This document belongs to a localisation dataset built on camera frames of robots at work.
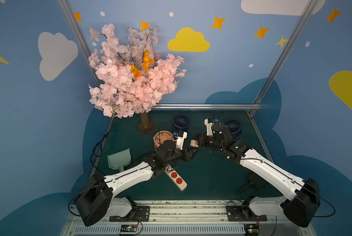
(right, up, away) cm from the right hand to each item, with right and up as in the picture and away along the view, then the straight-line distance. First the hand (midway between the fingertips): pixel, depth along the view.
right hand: (196, 134), depth 77 cm
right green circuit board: (+27, -47, -5) cm, 55 cm away
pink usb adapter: (-2, -4, -3) cm, 6 cm away
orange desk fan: (-22, -3, +18) cm, 29 cm away
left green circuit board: (-34, -46, -5) cm, 58 cm away
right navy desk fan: (+30, +5, +24) cm, 39 cm away
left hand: (0, -6, -3) cm, 7 cm away
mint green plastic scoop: (-49, -18, +17) cm, 54 cm away
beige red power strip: (-8, -29, +5) cm, 30 cm away
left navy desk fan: (-7, +7, +27) cm, 28 cm away
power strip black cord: (-67, -13, +24) cm, 72 cm away
